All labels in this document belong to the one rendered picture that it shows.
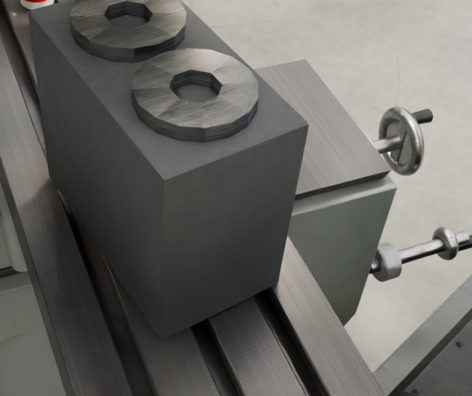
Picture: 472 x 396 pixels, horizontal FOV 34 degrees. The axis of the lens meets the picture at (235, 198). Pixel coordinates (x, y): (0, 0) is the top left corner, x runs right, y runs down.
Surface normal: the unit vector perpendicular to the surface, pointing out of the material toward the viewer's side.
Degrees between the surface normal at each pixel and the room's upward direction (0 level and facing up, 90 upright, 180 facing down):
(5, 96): 0
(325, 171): 0
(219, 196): 90
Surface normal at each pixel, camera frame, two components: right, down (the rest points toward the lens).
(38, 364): 0.39, 0.68
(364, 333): 0.08, -0.69
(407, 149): -0.92, 0.23
